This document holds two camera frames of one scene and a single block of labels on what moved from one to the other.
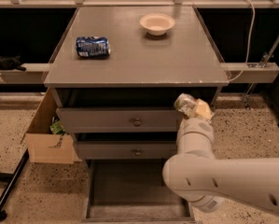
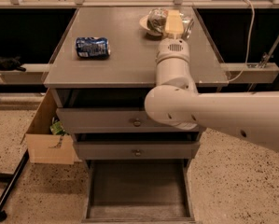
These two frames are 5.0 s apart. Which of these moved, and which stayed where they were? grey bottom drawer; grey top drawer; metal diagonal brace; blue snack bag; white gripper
Moved: white gripper
Stayed: grey top drawer; grey bottom drawer; metal diagonal brace; blue snack bag
